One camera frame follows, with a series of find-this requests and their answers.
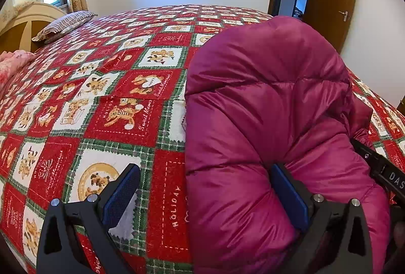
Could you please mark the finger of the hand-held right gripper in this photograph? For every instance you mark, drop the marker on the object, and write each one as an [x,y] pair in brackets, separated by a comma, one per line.
[364,152]

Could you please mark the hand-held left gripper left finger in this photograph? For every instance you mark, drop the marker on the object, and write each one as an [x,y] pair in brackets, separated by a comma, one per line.
[121,195]

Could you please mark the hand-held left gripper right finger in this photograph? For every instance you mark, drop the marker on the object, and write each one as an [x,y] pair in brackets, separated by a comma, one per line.
[289,195]

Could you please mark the magenta down jacket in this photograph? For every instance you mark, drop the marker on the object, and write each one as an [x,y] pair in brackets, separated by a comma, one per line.
[269,97]

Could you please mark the red checkered printed bedspread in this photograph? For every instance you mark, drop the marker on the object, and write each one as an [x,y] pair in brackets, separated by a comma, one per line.
[110,97]

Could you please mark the brown wooden door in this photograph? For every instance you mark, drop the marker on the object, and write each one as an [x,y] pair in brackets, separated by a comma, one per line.
[329,8]

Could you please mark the pink folded quilt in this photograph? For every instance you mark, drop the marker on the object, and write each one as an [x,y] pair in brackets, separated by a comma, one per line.
[12,63]

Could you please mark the striped pillow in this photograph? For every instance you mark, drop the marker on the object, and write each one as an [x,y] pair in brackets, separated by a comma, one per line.
[63,24]

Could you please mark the cream wooden headboard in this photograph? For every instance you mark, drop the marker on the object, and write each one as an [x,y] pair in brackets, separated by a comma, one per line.
[22,21]

